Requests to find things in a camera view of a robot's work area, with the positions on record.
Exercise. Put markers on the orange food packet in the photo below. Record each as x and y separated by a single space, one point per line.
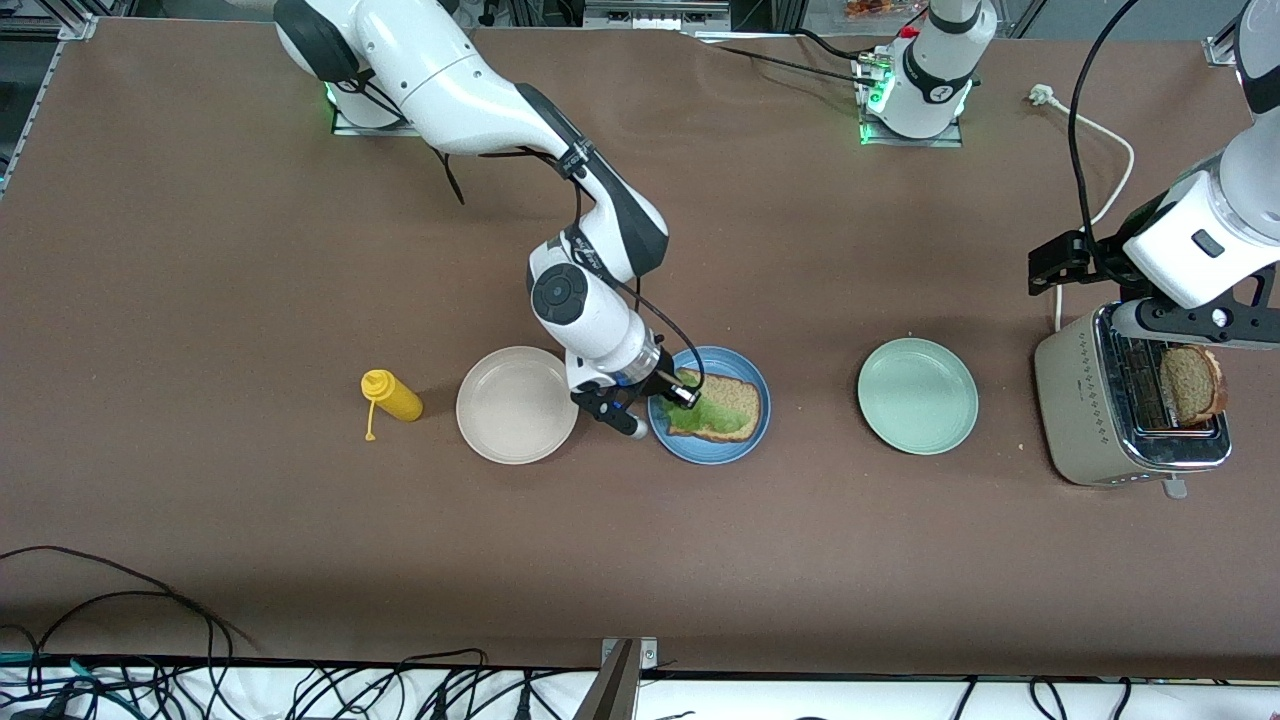
880 8

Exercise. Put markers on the aluminium frame rail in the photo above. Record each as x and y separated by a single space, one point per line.
75 28
35 100
1222 50

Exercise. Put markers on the grey metal box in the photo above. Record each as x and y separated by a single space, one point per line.
650 15

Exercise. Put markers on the beige round plate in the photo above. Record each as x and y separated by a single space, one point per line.
510 410

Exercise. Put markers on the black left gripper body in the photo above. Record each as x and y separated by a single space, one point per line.
1098 254

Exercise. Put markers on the black power plug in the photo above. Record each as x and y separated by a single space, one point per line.
523 702
437 703

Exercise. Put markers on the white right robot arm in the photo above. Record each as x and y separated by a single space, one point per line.
450 90

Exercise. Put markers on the beige chrome toaster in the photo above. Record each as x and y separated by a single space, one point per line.
1080 400

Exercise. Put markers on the blue round plate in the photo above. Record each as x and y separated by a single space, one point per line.
705 455

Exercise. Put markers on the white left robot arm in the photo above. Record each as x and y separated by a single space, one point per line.
935 70

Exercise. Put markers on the green round plate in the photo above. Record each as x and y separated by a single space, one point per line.
918 396

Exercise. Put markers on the green lettuce leaf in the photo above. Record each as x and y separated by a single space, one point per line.
720 418

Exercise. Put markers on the yellow mustard squeeze bottle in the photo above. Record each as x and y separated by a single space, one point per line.
400 400

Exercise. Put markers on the aluminium profile post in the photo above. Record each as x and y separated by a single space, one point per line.
610 690

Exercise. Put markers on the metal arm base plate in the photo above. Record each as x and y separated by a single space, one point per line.
910 142
350 128

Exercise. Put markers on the silver corner bracket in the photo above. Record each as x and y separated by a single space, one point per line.
648 655

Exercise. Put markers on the brown bread slice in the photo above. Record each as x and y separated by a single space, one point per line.
1190 385
745 395

